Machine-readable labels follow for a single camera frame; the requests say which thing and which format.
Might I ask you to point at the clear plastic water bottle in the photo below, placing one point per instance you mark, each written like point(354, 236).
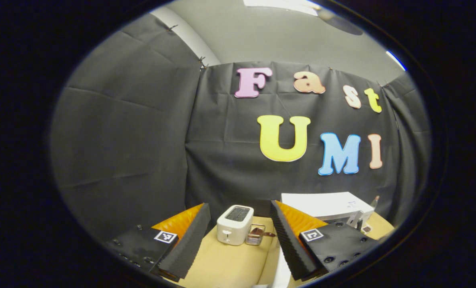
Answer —
point(375, 202)

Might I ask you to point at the white toaster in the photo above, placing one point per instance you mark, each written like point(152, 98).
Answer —
point(234, 228)

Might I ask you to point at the black backdrop cloth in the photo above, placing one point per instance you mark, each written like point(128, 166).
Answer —
point(142, 140)

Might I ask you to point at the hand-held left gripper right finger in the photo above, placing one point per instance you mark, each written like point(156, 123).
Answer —
point(289, 244)

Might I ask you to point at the white microwave oven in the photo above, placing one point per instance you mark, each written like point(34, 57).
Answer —
point(325, 204)

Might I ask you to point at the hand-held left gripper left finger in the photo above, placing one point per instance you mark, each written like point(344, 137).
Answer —
point(186, 244)

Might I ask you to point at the large ceiling light panel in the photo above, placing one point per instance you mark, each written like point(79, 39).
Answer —
point(281, 4)

